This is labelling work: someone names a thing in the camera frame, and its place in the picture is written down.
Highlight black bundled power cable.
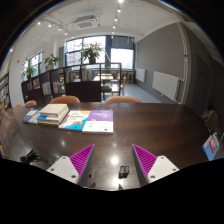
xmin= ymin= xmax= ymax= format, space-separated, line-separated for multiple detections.
xmin=19 ymin=149 xmax=51 ymax=166

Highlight dark grey door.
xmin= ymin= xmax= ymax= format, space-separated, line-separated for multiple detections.
xmin=194 ymin=54 xmax=212 ymax=116

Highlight thick cream book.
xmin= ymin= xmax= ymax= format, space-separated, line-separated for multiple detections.
xmin=38 ymin=103 xmax=69 ymax=118

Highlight teal illustrated cover book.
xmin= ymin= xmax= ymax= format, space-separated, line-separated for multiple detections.
xmin=58 ymin=109 xmax=91 ymax=132

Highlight blue picture book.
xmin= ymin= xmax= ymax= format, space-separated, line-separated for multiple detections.
xmin=201 ymin=132 xmax=221 ymax=162

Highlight ceiling air conditioner unit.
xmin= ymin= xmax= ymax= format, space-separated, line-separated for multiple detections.
xmin=73 ymin=14 xmax=100 ymax=30

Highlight small white wall radiator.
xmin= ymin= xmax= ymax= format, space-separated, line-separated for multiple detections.
xmin=134 ymin=68 xmax=147 ymax=83

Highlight ceiling spot lights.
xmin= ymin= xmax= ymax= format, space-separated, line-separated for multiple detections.
xmin=34 ymin=0 xmax=124 ymax=39

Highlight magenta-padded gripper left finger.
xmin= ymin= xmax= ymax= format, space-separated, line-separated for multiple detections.
xmin=46 ymin=143 xmax=96 ymax=187

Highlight white wall pipe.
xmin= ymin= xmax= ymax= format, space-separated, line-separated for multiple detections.
xmin=177 ymin=22 xmax=192 ymax=105

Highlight dark blue book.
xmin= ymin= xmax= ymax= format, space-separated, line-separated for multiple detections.
xmin=22 ymin=108 xmax=40 ymax=124

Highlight medium potted plant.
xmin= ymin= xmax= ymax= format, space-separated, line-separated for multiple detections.
xmin=43 ymin=53 xmax=62 ymax=70

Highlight large white wall radiator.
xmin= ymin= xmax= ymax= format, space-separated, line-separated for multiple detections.
xmin=151 ymin=70 xmax=182 ymax=103

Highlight wall bookshelf unit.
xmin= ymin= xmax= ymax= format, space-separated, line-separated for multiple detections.
xmin=0 ymin=73 xmax=12 ymax=116

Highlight purple cover book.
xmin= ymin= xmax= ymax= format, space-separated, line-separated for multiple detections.
xmin=81 ymin=109 xmax=115 ymax=135

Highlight small potted plant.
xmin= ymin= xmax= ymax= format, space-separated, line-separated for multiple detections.
xmin=23 ymin=64 xmax=37 ymax=80

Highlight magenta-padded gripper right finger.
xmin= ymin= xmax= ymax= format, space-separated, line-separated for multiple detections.
xmin=131 ymin=143 xmax=181 ymax=187

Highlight blue and white book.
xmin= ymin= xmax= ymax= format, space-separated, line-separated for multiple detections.
xmin=36 ymin=111 xmax=70 ymax=127

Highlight large end window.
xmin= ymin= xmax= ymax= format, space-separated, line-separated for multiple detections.
xmin=65 ymin=35 xmax=136 ymax=71

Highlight side window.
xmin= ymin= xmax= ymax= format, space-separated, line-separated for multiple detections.
xmin=20 ymin=52 xmax=44 ymax=81

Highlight thin white book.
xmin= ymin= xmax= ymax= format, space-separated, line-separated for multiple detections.
xmin=28 ymin=111 xmax=42 ymax=125

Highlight dark divider shelf unit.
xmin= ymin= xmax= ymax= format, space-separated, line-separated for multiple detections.
xmin=20 ymin=62 xmax=122 ymax=104

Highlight large bushy potted plant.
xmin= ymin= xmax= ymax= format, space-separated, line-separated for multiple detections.
xmin=80 ymin=41 xmax=105 ymax=65

